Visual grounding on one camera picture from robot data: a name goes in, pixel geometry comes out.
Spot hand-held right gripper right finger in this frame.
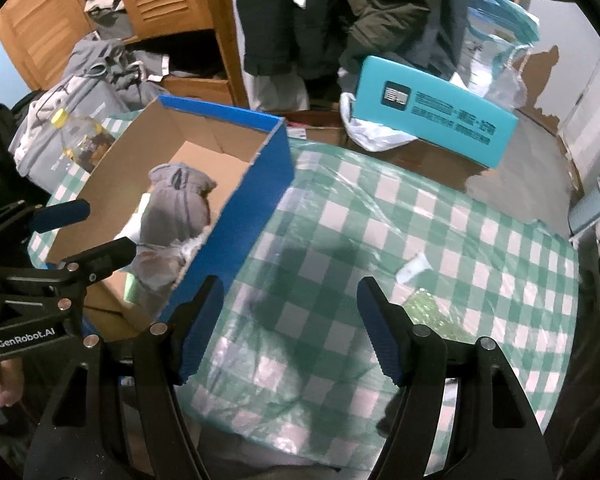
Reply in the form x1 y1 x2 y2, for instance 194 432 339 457
356 276 556 480

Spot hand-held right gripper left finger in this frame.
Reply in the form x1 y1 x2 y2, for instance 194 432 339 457
27 275 226 480

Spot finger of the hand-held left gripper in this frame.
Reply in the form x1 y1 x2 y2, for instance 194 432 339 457
0 199 91 243
0 236 138 311

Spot light green cloth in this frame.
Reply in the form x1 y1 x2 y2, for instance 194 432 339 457
114 192 153 243

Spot green bubble wrap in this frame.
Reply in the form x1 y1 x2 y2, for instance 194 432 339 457
397 287 461 346

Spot white paper scrap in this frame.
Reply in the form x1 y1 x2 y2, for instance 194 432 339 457
396 252 432 285

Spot grey cloth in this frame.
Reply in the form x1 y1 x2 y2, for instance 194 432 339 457
139 161 219 247

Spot blue cardboard box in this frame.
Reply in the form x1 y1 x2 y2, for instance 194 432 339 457
45 94 297 343

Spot person's left hand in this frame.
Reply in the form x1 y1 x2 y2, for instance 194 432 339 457
0 357 26 408

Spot yellow cap plastic bottle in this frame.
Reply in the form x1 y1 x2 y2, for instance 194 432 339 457
50 109 118 173

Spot dark cloth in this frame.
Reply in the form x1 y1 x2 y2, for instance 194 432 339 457
0 97 48 211

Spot grey printed sweatshirt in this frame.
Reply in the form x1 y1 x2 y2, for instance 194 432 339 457
7 75 131 181

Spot green checkered tablecloth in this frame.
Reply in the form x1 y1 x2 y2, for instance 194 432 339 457
27 115 581 471

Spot grey hoodie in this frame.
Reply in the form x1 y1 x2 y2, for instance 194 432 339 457
67 35 171 111

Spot brown cardboard box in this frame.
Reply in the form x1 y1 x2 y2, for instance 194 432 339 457
347 135 496 192

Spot narrow louvered wardrobe door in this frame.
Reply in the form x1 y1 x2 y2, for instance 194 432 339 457
0 0 95 92

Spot cardboard box with red item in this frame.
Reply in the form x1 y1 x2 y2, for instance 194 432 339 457
282 110 351 147

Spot grey folded clothes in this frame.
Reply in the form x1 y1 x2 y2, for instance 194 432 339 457
82 0 133 41

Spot wooden wardrobe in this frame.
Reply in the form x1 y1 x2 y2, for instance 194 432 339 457
0 0 251 108

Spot teal box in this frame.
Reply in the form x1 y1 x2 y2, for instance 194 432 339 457
352 55 520 170

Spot light blue bin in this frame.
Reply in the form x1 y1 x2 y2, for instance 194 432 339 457
567 175 600 238

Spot clear plastic bag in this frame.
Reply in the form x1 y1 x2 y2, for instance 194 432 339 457
450 40 531 111

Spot black coat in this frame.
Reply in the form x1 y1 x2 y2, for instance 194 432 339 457
235 0 353 81

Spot navy coat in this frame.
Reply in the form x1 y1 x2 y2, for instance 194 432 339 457
420 0 473 81

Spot blue plastic bag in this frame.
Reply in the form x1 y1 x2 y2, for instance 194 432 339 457
467 0 541 61

